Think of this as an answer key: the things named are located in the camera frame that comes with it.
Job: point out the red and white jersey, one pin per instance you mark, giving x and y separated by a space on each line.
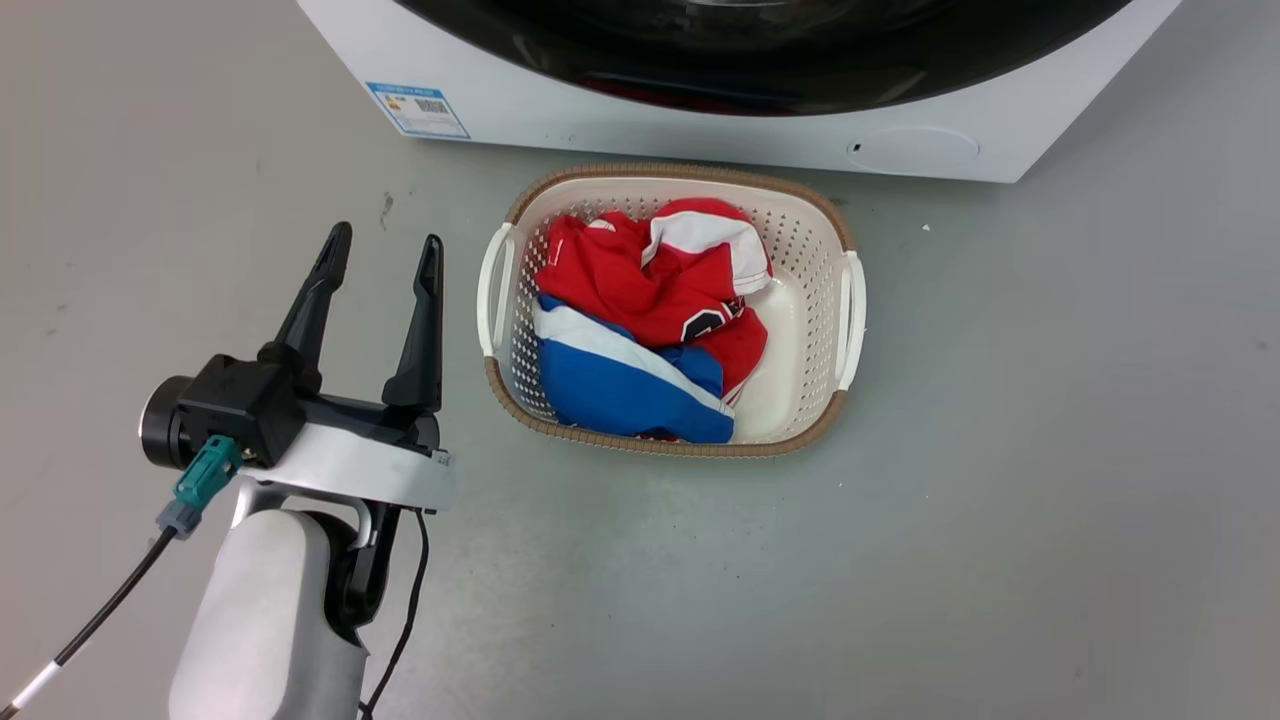
670 285

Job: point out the blue energy label sticker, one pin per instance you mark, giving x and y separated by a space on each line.
418 110

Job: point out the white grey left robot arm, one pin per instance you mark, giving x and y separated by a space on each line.
275 620

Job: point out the white washing machine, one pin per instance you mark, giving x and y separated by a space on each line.
740 100

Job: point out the white laundry basket brown rim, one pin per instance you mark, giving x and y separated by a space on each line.
800 330

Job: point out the blue and white garment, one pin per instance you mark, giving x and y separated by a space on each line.
620 385

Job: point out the black round washing machine door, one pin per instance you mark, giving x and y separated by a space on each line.
760 50

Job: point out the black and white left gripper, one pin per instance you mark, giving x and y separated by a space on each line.
300 440

